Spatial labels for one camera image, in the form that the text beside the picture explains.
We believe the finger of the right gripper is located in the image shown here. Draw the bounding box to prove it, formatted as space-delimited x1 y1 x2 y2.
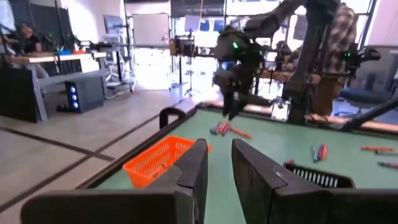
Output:
223 91 234 118
229 93 247 122

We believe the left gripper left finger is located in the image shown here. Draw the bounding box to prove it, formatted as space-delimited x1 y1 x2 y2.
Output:
20 138 210 224

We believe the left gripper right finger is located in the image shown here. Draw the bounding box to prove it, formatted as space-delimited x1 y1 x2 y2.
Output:
231 138 398 224

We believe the orange plastic basket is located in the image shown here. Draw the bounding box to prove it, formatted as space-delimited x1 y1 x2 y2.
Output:
122 135 213 190

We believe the black tripod stand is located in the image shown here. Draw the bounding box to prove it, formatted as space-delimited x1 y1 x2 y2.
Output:
169 29 200 97

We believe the black hook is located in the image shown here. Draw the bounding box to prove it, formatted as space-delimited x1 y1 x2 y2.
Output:
159 106 187 130

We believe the black plastic basket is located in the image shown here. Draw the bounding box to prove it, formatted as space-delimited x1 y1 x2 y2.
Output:
283 161 357 190

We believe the white screen panel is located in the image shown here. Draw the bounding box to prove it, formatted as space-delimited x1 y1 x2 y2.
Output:
132 12 170 48

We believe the person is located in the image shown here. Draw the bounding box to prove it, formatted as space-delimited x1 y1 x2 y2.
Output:
15 23 50 78
323 2 359 75

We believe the blue chair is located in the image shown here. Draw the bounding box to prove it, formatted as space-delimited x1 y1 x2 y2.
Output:
338 73 393 108

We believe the black computer tower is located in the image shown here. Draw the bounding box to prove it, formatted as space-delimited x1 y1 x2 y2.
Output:
64 76 106 114

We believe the grey desk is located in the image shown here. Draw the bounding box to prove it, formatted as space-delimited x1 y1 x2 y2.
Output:
6 51 108 122

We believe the black cabinet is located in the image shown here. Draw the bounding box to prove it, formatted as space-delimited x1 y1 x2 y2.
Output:
0 67 39 124

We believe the black aluminium table frame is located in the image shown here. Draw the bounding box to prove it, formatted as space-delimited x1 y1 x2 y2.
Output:
76 98 398 190

